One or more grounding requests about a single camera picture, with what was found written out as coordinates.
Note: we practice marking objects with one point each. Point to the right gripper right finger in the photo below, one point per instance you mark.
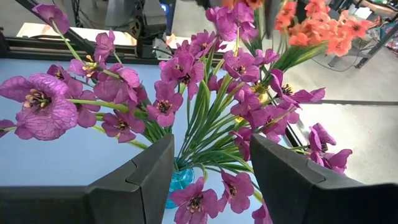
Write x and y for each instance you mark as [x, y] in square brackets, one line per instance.
[326, 205]

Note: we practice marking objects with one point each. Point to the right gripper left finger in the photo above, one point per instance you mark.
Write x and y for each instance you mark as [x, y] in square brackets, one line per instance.
[93, 205]

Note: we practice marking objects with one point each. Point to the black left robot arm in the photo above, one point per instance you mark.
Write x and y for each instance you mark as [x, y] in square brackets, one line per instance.
[146, 31]

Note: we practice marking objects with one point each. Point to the blue glass vase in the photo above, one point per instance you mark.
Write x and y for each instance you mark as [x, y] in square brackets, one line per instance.
[182, 182]

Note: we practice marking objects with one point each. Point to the yellow glass vase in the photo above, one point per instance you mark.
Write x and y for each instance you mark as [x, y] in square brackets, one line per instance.
[262, 98]

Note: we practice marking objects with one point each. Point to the black-legged workbench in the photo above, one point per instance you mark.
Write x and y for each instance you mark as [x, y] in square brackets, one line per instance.
[377, 46]

